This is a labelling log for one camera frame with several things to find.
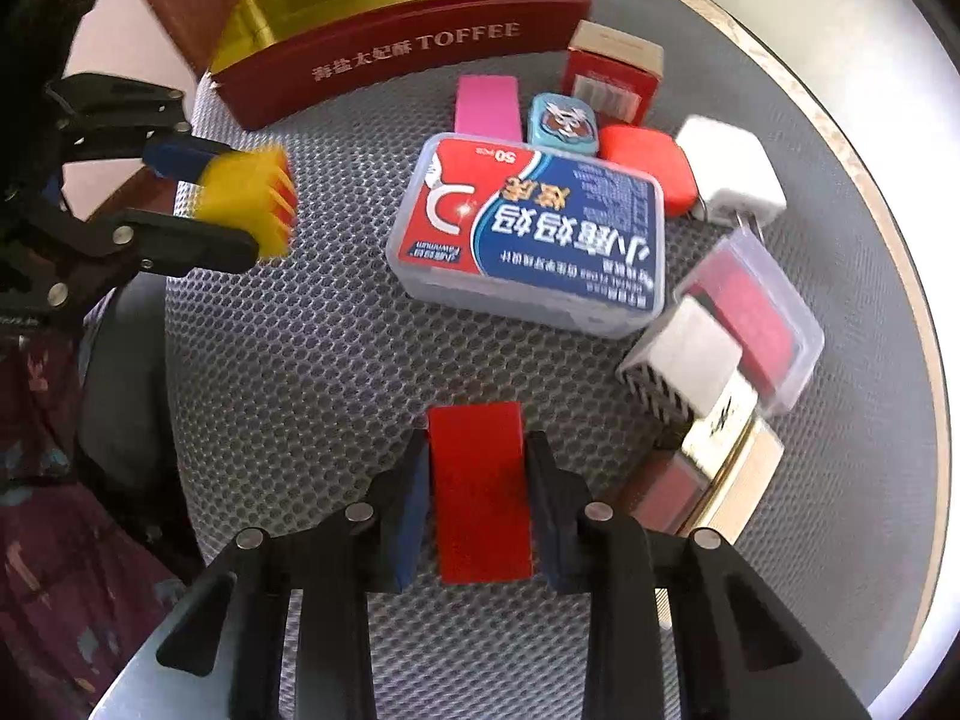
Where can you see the gold and maroon box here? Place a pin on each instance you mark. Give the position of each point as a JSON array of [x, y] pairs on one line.
[[707, 473]]

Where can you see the clear floss pick box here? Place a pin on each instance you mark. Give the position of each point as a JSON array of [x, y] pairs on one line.
[[533, 234]]

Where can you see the white black zigzag cube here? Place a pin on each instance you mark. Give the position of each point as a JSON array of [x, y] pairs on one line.
[[681, 364]]

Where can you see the red tan carton box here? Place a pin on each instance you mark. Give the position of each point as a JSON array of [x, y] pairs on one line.
[[615, 73]]

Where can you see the clear case with red insert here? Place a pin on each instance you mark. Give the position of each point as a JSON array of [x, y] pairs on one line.
[[742, 285]]

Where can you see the grey honeycomb mat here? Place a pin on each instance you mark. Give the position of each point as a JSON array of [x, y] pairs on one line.
[[291, 386]]

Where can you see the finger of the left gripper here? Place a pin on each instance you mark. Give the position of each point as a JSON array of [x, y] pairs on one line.
[[109, 118], [108, 251]]

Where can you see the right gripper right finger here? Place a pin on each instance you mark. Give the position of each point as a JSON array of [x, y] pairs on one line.
[[740, 652]]

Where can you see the red gold toffee tin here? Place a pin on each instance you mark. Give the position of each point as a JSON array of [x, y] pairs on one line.
[[270, 58]]

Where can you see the white charger plug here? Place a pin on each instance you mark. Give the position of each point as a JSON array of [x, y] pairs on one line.
[[735, 179]]

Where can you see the yellow red striped block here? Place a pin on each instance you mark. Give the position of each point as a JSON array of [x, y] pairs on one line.
[[252, 191]]

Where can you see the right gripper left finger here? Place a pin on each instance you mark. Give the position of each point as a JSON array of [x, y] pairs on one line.
[[218, 654]]

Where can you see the red rectangular block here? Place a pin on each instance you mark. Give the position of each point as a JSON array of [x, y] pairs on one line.
[[481, 501]]

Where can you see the red rounded square block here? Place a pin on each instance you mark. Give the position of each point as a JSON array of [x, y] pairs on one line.
[[654, 153]]

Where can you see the pink rectangular block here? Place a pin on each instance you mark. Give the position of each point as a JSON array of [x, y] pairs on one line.
[[488, 106]]

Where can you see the small blue tin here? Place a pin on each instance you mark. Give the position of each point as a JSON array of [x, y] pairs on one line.
[[562, 122]]

